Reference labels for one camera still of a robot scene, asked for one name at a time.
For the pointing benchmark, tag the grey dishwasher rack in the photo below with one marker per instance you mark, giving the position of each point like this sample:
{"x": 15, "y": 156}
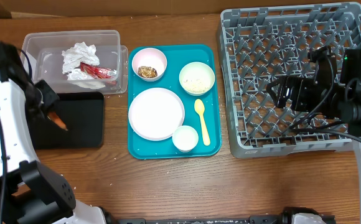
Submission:
{"x": 259, "y": 45}

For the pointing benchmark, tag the clear plastic waste bin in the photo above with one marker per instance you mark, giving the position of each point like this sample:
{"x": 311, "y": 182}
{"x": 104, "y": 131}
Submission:
{"x": 43, "y": 57}

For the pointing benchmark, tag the pale green bowl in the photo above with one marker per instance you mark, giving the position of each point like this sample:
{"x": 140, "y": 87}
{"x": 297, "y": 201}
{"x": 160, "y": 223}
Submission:
{"x": 196, "y": 78}

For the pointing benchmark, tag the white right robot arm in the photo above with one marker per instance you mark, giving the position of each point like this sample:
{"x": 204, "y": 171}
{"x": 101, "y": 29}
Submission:
{"x": 347, "y": 120}

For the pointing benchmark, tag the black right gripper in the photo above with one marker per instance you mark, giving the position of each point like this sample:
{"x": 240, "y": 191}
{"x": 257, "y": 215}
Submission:
{"x": 299, "y": 84}

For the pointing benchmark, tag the pink bowl with nuts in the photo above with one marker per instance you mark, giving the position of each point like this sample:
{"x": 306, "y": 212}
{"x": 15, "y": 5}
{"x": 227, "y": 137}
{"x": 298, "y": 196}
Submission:
{"x": 149, "y": 64}

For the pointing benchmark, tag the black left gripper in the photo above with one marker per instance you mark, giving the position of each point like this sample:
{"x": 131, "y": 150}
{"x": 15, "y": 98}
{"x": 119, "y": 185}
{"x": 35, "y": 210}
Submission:
{"x": 52, "y": 98}

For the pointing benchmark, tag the pink round plate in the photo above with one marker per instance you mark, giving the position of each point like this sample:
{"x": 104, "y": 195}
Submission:
{"x": 156, "y": 113}

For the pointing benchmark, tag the red snack wrapper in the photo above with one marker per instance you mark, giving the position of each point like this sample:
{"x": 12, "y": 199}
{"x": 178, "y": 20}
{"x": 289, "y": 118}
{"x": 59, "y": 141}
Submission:
{"x": 98, "y": 72}

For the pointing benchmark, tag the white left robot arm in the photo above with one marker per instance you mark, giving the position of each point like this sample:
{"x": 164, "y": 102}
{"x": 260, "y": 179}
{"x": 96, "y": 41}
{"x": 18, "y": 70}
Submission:
{"x": 30, "y": 192}

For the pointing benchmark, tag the black plastic tray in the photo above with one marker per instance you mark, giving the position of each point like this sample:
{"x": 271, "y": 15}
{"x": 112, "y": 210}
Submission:
{"x": 83, "y": 114}

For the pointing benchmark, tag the teal serving tray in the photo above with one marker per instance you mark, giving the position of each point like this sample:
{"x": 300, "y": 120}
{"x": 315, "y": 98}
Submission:
{"x": 177, "y": 57}

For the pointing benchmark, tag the white napkin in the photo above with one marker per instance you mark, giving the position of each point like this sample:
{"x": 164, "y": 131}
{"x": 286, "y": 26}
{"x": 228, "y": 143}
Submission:
{"x": 73, "y": 57}

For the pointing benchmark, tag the yellow plastic spoon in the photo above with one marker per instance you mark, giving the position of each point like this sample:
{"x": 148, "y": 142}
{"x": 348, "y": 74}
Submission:
{"x": 200, "y": 109}

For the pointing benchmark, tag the orange carrot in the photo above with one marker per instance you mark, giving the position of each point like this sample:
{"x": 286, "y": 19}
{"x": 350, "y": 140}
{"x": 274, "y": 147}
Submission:
{"x": 56, "y": 119}

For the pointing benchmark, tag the pale green cup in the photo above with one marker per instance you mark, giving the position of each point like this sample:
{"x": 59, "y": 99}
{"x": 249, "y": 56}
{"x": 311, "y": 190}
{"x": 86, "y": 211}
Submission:
{"x": 185, "y": 138}

